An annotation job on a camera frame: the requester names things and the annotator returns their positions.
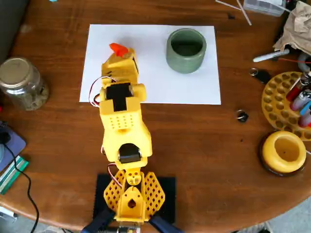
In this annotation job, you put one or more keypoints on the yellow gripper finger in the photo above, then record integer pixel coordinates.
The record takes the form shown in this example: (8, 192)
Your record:
(130, 53)
(116, 60)

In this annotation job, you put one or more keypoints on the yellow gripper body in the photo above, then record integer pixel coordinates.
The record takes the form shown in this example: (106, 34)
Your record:
(124, 58)

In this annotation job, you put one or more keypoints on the orange 3D-printed object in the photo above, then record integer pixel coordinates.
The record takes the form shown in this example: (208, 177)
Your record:
(117, 48)

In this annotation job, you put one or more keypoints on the yellow 3D-printed robot arm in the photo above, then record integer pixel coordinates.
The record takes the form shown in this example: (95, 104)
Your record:
(124, 136)

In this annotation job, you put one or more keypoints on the green ceramic cup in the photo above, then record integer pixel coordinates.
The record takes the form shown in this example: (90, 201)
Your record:
(184, 64)

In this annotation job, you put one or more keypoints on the white paper sheet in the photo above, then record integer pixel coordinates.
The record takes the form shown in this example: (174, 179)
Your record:
(170, 85)

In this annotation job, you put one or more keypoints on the glass jar with gold lid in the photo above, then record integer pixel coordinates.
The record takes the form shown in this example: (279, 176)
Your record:
(20, 82)

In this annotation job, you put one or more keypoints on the small black table scrap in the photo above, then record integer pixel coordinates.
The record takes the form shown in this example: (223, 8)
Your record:
(231, 17)

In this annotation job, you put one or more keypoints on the thin white stick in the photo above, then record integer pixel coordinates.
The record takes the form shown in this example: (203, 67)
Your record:
(228, 4)

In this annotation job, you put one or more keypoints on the grey upholstered furniture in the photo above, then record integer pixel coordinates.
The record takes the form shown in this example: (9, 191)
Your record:
(9, 21)

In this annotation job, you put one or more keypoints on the long white stick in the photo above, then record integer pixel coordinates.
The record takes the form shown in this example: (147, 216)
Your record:
(244, 12)

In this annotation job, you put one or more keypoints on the purple pad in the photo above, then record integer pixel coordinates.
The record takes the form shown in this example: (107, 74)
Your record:
(17, 145)

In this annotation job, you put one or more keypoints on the white marker pen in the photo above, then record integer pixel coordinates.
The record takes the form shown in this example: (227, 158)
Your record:
(267, 57)

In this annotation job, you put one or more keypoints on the clear plastic box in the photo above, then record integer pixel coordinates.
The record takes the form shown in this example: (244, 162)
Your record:
(262, 7)

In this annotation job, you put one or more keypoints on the blue clamp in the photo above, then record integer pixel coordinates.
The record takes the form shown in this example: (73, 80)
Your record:
(99, 222)
(165, 225)

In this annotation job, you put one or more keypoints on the green and white book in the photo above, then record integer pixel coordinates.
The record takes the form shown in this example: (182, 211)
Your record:
(9, 177)

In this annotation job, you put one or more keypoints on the yellow round holed tray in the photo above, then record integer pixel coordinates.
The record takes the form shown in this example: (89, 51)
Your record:
(274, 102)

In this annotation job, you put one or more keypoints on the dark brown saucer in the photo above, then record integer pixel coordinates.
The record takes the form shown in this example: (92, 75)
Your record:
(260, 155)

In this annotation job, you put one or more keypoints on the red lighter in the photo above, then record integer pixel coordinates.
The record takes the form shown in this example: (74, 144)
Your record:
(294, 91)

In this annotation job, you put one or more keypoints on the crumpled brown paper bag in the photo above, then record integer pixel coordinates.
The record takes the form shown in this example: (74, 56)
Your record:
(298, 29)

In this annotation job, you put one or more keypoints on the grey curved tube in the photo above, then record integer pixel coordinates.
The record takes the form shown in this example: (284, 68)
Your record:
(302, 60)

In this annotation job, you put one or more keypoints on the white and pink lighter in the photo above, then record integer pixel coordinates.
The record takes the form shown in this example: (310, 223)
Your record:
(300, 100)

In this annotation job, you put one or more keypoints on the blue lighter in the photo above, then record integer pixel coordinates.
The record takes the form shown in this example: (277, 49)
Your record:
(306, 109)

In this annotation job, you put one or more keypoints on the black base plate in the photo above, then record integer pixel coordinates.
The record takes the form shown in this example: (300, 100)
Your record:
(170, 194)

